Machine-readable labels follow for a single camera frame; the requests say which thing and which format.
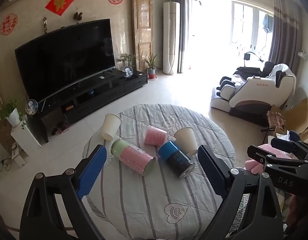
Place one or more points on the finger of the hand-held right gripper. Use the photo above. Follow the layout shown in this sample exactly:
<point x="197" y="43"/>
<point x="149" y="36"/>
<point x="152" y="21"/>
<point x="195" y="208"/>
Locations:
<point x="256" y="153"/>
<point x="281" y="146"/>

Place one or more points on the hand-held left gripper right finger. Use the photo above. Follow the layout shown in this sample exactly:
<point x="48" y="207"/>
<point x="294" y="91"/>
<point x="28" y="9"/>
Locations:
<point x="212" y="170"/>

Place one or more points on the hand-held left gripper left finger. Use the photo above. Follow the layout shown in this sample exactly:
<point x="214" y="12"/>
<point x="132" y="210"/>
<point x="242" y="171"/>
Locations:
<point x="92" y="170"/>

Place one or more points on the person's right forearm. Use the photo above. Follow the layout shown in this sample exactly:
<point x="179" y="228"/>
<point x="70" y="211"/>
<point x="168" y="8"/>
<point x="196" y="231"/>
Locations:
<point x="300" y="210"/>

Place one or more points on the blue and black cup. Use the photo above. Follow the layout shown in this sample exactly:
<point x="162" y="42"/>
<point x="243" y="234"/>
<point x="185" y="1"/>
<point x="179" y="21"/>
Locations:
<point x="175" y="158"/>

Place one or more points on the white paper cup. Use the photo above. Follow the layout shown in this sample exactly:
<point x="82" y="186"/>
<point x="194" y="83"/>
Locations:
<point x="109" y="127"/>
<point x="186" y="140"/>

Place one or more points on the pink and green cup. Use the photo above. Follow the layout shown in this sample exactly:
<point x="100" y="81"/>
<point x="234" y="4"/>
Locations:
<point x="134" y="156"/>

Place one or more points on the short pink cup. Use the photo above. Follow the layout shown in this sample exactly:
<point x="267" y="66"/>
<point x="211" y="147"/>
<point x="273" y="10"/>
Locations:
<point x="155" y="136"/>

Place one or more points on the pink blanket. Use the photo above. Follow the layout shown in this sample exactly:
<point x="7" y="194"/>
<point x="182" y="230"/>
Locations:
<point x="254" y="166"/>

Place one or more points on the plaid cloth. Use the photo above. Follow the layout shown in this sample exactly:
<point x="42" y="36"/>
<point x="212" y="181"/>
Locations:
<point x="275" y="118"/>

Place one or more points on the yellow sofa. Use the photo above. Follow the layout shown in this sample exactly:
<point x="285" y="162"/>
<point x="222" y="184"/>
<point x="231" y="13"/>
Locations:
<point x="301" y="115"/>

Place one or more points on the white and brown massage chair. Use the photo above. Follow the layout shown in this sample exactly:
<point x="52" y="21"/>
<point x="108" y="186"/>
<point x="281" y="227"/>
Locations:
<point x="254" y="93"/>

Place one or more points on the grey striped tablecloth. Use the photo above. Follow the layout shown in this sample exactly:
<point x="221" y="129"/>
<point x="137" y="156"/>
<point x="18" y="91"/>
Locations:
<point x="149" y="200"/>

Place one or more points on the white towel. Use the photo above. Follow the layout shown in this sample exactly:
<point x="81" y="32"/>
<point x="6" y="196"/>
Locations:
<point x="277" y="73"/>

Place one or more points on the white plant stand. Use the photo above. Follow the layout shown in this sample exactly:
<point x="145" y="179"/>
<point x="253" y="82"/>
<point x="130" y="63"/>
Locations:
<point x="25" y="140"/>

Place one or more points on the black television stand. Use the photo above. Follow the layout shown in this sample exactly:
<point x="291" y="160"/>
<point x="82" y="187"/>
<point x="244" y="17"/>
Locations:
<point x="106" y="90"/>

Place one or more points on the round glass plate ornament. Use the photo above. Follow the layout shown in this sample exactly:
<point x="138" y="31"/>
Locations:
<point x="31" y="107"/>

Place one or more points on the potted plant in white pot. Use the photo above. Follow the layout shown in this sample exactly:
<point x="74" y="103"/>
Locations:
<point x="12" y="113"/>

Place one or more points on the grey striped curtain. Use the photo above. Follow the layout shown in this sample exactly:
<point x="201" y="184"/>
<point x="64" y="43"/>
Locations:
<point x="285" y="37"/>
<point x="183" y="30"/>

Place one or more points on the black curved television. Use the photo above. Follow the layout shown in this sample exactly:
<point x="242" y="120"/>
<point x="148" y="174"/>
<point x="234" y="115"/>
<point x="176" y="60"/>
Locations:
<point x="66" y="57"/>

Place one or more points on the green plant on television stand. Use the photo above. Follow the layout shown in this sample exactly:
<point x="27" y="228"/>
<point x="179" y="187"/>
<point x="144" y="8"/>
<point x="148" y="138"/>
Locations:
<point x="126" y="58"/>

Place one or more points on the potted plant in red pot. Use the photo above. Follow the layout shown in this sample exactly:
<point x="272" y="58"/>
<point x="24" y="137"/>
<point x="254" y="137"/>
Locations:
<point x="151" y="67"/>

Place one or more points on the white standing air conditioner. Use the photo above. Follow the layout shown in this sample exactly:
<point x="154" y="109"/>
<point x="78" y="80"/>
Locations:
<point x="171" y="37"/>

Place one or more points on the hanging wall ornament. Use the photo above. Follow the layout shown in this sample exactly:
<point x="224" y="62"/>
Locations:
<point x="45" y="25"/>

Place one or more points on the large round red wall decoration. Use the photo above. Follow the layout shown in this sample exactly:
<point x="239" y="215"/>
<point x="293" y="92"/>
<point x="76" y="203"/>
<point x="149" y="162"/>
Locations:
<point x="8" y="24"/>

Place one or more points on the red diamond wall decoration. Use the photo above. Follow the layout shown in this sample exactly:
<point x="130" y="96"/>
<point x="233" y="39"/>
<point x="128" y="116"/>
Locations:
<point x="59" y="3"/>

